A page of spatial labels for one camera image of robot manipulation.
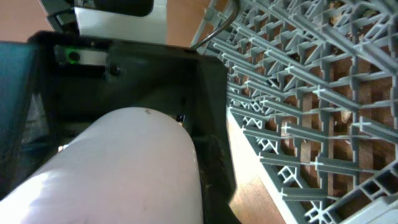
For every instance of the grey plastic dishwasher rack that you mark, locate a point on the grey plastic dishwasher rack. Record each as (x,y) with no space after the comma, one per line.
(312,85)

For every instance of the pink plastic cup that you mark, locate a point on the pink plastic cup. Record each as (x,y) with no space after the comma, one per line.
(133,165)

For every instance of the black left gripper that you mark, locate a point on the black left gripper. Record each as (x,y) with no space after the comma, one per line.
(55,82)

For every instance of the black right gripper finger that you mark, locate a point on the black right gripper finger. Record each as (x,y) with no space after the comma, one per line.
(215,188)

